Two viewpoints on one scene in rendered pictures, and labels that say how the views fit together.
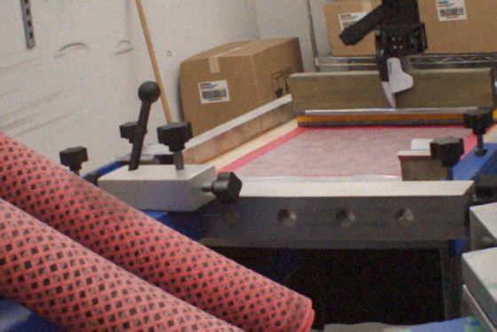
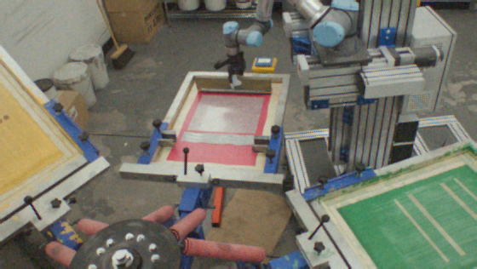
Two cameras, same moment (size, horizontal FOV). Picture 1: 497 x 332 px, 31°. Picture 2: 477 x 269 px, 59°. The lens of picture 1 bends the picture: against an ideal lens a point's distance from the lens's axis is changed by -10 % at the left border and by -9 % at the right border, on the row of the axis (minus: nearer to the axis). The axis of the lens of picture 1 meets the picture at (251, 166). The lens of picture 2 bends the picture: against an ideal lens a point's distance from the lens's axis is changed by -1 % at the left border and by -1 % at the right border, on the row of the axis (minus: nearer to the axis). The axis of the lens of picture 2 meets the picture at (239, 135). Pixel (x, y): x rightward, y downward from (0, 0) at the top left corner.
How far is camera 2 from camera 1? 0.98 m
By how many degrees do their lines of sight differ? 30
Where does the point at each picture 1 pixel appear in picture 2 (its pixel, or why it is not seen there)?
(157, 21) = not seen: outside the picture
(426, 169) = (260, 148)
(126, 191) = (186, 184)
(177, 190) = (204, 185)
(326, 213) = (241, 183)
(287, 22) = not seen: outside the picture
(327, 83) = (209, 80)
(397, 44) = (236, 71)
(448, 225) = (277, 188)
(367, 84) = (223, 82)
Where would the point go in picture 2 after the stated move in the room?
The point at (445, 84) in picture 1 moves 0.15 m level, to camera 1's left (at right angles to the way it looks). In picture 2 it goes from (252, 82) to (225, 90)
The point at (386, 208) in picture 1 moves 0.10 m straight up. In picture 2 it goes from (259, 184) to (257, 165)
